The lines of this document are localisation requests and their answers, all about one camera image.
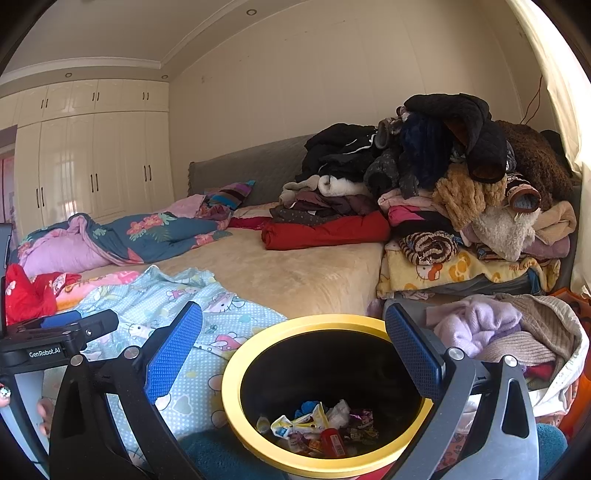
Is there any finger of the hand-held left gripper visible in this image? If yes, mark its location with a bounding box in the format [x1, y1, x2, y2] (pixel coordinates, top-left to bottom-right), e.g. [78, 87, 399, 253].
[76, 309, 120, 341]
[41, 310, 82, 329]

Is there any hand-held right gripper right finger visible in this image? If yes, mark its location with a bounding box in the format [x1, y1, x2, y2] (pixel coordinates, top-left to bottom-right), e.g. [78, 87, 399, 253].
[383, 302, 540, 480]

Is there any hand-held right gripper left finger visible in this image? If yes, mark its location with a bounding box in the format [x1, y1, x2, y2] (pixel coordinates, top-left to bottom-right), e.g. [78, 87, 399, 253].
[48, 301, 205, 480]

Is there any black bin with yellow rim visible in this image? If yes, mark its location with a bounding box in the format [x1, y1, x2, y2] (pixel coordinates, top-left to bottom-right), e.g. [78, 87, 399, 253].
[222, 314, 435, 474]

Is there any dark printed snack wrapper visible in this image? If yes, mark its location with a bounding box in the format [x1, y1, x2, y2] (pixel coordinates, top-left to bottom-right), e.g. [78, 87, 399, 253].
[344, 427, 379, 446]

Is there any yellow white cartoon wrapper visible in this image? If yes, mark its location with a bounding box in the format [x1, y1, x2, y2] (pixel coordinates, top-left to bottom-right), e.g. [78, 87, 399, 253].
[295, 402, 331, 431]

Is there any red packet with barcode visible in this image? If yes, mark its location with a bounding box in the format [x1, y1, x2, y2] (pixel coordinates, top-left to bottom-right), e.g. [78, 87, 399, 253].
[320, 428, 347, 459]

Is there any white yellow wrapper blue label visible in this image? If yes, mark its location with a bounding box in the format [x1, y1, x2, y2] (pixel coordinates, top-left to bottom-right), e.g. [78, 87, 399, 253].
[270, 414, 305, 438]

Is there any orange printed snack wrapper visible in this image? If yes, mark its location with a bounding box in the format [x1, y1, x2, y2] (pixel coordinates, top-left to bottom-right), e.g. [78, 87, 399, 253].
[286, 431, 324, 459]

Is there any person's left hand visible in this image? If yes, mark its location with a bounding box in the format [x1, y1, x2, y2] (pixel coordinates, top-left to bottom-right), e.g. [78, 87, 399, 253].
[36, 398, 54, 438]

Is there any pink cartoon blanket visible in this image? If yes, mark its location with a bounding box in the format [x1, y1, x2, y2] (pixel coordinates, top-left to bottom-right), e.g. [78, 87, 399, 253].
[55, 270, 141, 310]

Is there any red cartoon garment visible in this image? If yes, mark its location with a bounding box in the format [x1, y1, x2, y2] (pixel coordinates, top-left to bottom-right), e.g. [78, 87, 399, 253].
[4, 263, 81, 326]

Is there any light blue cartoon cat sheet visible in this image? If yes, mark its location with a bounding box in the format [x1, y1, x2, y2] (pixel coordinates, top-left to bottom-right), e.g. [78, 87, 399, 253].
[39, 265, 289, 467]

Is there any lilac fuzzy garment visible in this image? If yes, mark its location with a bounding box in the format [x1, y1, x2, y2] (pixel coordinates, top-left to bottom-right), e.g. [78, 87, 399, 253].
[434, 295, 522, 358]

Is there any yellow cartoon blanket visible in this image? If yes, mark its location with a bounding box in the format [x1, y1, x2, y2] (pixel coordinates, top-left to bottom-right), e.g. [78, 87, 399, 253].
[376, 240, 561, 298]

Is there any blue floral quilt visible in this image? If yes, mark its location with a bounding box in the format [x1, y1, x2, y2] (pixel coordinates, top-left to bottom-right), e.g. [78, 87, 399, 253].
[11, 212, 234, 278]

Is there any tiger striped cloth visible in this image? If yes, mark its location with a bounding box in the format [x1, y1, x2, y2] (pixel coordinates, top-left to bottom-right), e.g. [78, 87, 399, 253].
[398, 231, 460, 266]

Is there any beige plush bed blanket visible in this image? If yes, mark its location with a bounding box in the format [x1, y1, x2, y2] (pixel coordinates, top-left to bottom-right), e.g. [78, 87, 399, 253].
[78, 203, 386, 319]

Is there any beige knit garment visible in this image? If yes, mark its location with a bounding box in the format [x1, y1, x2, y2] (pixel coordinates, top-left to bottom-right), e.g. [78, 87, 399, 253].
[480, 293, 578, 365]

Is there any pink cartoon door curtain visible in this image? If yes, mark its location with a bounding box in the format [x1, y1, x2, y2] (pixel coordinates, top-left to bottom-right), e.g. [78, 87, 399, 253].
[0, 129, 18, 245]

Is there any pink folded garment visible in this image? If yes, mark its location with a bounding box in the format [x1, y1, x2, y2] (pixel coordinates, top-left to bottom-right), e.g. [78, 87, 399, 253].
[379, 187, 455, 227]

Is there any red folded garment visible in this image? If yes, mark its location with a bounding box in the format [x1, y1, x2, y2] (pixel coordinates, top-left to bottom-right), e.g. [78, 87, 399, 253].
[262, 210, 392, 251]

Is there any pale pink cloth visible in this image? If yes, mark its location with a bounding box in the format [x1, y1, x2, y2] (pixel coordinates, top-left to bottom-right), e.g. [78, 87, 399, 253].
[159, 194, 208, 217]

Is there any dark red patterned cloth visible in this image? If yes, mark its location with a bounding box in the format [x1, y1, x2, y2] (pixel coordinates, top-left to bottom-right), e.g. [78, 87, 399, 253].
[228, 216, 273, 230]

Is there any white fleece garment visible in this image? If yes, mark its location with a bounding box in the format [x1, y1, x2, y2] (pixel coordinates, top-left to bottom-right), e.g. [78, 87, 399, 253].
[471, 205, 539, 261]

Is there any white laundry bag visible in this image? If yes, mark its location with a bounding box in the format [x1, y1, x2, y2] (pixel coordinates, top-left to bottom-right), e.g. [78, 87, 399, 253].
[522, 295, 591, 418]

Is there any white glossy wardrobe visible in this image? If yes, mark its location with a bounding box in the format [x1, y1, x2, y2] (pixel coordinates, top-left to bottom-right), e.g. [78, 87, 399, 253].
[0, 78, 175, 232]

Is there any tan fuzzy garment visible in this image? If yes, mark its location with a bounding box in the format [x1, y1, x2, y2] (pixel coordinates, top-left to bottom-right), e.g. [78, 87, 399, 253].
[431, 164, 509, 232]

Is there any purple striped cloth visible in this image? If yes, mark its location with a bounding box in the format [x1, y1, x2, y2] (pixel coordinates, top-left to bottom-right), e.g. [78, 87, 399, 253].
[203, 180, 257, 210]

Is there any dark brown dotted garment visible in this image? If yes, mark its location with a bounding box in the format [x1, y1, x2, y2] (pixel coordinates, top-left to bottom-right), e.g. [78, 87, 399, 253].
[270, 194, 379, 227]

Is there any cream fleece garment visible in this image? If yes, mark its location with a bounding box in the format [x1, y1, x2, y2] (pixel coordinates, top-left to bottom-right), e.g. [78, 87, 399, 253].
[279, 174, 365, 206]

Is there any dark grey knit garment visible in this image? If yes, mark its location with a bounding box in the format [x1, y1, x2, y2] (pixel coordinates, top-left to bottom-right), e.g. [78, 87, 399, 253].
[365, 117, 407, 197]

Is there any pale peach folded garment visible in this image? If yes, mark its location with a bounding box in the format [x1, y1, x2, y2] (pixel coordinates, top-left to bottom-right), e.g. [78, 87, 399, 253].
[531, 200, 578, 259]

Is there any brown striped knit sleeve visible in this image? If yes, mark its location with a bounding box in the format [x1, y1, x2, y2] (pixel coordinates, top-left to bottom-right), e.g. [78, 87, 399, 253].
[505, 173, 542, 215]

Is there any navy fuzzy garment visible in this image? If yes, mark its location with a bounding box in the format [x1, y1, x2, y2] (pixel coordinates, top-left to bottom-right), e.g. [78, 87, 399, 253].
[399, 113, 455, 199]

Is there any grey padded headboard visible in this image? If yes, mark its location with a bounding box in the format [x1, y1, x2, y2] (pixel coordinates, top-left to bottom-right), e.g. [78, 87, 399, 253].
[187, 134, 319, 208]

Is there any black jacket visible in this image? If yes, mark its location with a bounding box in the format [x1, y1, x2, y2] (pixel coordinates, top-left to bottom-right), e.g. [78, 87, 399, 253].
[302, 122, 384, 183]

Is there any brown plush blanket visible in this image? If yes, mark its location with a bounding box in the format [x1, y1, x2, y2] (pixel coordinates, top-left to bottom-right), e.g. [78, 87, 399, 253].
[494, 120, 573, 210]

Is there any black quilted garment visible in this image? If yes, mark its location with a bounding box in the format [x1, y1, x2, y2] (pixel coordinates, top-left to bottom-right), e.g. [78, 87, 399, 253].
[404, 93, 509, 183]

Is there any thin wall cable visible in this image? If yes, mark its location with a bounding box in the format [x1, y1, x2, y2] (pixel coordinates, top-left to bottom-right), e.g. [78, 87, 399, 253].
[522, 75, 544, 125]

